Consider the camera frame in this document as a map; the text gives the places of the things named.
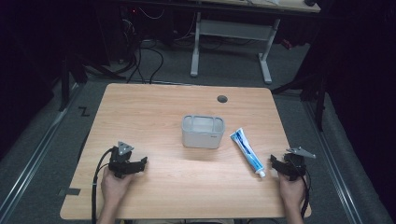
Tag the grey plastic holder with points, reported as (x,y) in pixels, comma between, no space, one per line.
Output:
(202,137)

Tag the person's right hand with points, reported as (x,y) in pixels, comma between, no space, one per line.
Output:
(291,191)

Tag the metal floor rail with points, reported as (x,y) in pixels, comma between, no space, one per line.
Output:
(28,158)
(333,165)

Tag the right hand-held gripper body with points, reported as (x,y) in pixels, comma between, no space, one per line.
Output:
(294,165)

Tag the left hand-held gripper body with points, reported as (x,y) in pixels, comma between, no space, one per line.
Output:
(120,161)

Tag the wooden desk with white frame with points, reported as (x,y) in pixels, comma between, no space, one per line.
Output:
(233,29)

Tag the person's left hand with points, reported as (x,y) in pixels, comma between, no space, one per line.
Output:
(113,188)

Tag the blue white toothpaste tube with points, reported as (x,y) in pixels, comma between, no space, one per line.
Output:
(247,151)

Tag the small red object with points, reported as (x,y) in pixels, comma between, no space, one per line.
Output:
(287,44)

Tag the black tape strip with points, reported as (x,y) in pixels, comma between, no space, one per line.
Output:
(73,191)

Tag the grey round table grommet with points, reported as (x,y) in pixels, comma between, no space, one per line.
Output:
(222,99)

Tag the black metal stand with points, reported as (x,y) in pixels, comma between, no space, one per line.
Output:
(320,102)
(64,84)

